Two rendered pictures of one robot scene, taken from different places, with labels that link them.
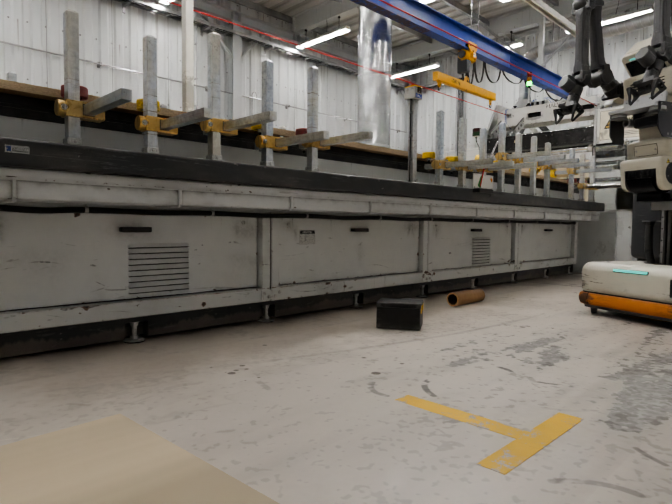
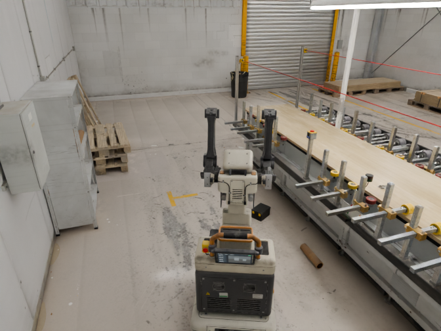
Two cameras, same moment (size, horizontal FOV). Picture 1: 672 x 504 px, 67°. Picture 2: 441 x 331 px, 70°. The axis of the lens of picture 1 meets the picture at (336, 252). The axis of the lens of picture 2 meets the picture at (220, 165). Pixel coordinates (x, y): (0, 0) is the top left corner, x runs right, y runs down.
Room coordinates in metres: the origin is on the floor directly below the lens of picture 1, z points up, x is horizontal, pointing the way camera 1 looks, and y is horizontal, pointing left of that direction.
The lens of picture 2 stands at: (3.32, -3.44, 2.26)
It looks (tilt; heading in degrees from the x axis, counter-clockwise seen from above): 26 degrees down; 116
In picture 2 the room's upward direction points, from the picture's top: straight up
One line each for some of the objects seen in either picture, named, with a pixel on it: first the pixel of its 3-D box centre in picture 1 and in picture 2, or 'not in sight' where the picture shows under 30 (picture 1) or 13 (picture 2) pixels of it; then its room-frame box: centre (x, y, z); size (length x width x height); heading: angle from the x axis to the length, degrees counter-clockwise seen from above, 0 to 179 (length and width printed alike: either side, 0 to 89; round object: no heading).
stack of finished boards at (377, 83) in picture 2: not in sight; (362, 84); (2.84, 7.77, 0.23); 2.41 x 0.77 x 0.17; 46
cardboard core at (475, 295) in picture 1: (466, 297); (311, 255); (3.04, -0.78, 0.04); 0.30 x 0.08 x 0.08; 135
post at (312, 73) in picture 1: (312, 121); (274, 135); (2.30, 0.11, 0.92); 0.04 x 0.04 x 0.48; 45
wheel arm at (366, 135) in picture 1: (333, 141); (268, 144); (2.26, 0.02, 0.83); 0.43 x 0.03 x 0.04; 45
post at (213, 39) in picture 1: (214, 97); (258, 121); (1.95, 0.47, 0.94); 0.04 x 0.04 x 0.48; 45
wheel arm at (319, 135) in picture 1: (289, 141); (260, 140); (2.09, 0.19, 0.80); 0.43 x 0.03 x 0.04; 45
